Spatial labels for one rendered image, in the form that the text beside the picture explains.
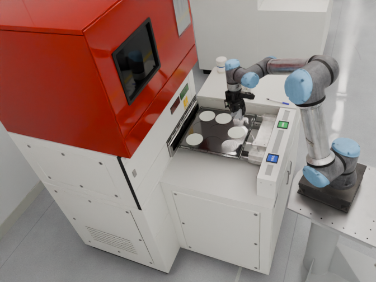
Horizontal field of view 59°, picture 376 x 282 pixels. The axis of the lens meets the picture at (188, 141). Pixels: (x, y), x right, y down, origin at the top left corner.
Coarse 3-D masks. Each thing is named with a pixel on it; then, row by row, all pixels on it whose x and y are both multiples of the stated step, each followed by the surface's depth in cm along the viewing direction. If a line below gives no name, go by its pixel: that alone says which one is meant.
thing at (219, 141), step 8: (200, 112) 212; (216, 112) 210; (224, 112) 209; (200, 120) 207; (232, 120) 203; (248, 120) 201; (192, 128) 203; (200, 128) 202; (208, 128) 201; (216, 128) 200; (224, 128) 199; (248, 128) 196; (208, 136) 196; (216, 136) 195; (224, 136) 194; (184, 144) 193; (200, 144) 192; (208, 144) 191; (216, 144) 190; (224, 144) 189; (232, 144) 188; (240, 144) 187; (224, 152) 184; (232, 152) 184
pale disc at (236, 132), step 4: (232, 128) 197; (236, 128) 197; (240, 128) 196; (228, 132) 196; (232, 132) 195; (236, 132) 195; (240, 132) 194; (244, 132) 194; (232, 136) 193; (236, 136) 192; (240, 136) 192
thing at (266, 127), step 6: (264, 120) 201; (264, 126) 198; (270, 126) 197; (258, 132) 195; (264, 132) 194; (270, 132) 194; (258, 138) 191; (264, 138) 191; (252, 150) 185; (252, 162) 181; (258, 162) 180
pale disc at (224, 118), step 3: (219, 114) 208; (222, 114) 208; (225, 114) 208; (228, 114) 207; (216, 117) 207; (219, 117) 206; (222, 117) 206; (225, 117) 205; (228, 117) 205; (231, 117) 205; (216, 120) 205; (219, 120) 204; (222, 120) 204; (225, 120) 203; (228, 120) 203; (222, 123) 202; (225, 123) 202
